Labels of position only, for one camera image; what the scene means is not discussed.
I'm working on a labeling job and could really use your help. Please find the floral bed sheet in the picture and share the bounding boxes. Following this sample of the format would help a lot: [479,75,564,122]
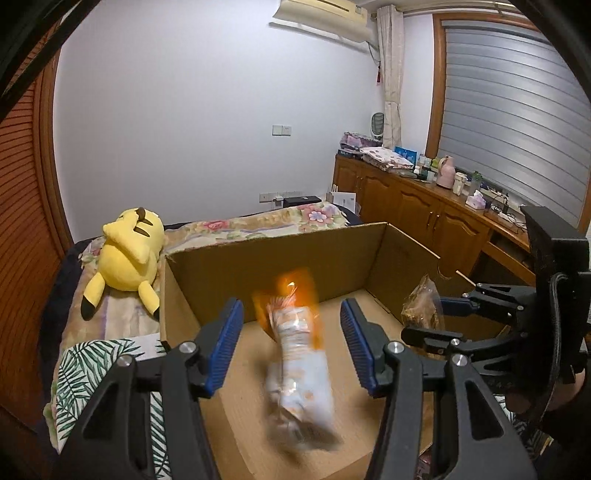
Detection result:
[43,200,350,444]

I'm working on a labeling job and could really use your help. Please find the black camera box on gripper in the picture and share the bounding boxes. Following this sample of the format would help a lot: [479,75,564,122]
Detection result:
[521,206,590,277]

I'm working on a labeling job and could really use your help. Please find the white wall air conditioner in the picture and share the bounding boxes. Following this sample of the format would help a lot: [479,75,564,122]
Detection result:
[273,0,373,43]

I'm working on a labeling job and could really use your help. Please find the grey window blind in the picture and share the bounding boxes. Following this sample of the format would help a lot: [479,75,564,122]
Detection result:
[438,20,590,225]

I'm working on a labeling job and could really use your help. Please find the clear brown snack packet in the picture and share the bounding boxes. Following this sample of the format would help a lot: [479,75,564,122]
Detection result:
[401,275,445,330]

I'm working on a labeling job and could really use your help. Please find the beige floral curtain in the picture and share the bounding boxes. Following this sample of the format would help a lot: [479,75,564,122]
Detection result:
[377,5,405,148]

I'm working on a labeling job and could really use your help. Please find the pink kettle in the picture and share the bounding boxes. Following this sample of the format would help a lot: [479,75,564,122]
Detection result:
[437,155,456,190]

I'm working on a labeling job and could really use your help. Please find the orange white snack packet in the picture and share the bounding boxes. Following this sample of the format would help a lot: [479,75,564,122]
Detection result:
[252,269,341,451]

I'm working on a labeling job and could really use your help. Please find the small white desk fan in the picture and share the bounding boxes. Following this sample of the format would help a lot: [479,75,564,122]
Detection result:
[370,112,385,141]

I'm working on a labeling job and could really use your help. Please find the wooden slatted wardrobe door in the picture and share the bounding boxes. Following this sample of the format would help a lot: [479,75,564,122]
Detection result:
[0,27,75,480]

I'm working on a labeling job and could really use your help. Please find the white wall switch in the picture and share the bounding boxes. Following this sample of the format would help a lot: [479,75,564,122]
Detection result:
[271,124,293,137]

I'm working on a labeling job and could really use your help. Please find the wooden sideboard cabinet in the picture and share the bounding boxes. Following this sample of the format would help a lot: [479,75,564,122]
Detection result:
[332,154,535,285]

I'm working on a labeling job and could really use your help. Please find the green leaf pattern cloth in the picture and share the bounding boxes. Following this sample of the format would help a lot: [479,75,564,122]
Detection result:
[51,334,172,479]

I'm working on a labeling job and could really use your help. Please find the brown cardboard box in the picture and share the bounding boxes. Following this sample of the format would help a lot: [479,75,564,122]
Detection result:
[160,223,474,479]

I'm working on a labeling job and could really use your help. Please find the yellow pikachu plush toy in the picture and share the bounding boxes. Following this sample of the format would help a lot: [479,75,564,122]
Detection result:
[80,207,164,320]

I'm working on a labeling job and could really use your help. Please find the folded floral cloth stack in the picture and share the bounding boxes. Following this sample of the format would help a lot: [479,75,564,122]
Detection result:
[361,147,414,172]

